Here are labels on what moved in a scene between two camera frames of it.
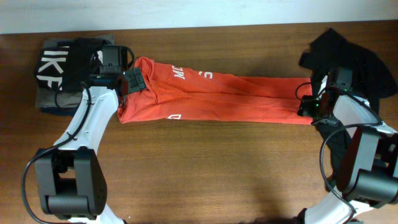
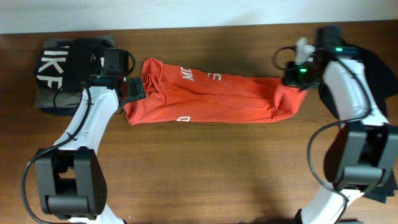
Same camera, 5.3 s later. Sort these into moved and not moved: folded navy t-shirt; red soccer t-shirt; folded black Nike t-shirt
Moved: red soccer t-shirt
Not moved: folded black Nike t-shirt; folded navy t-shirt
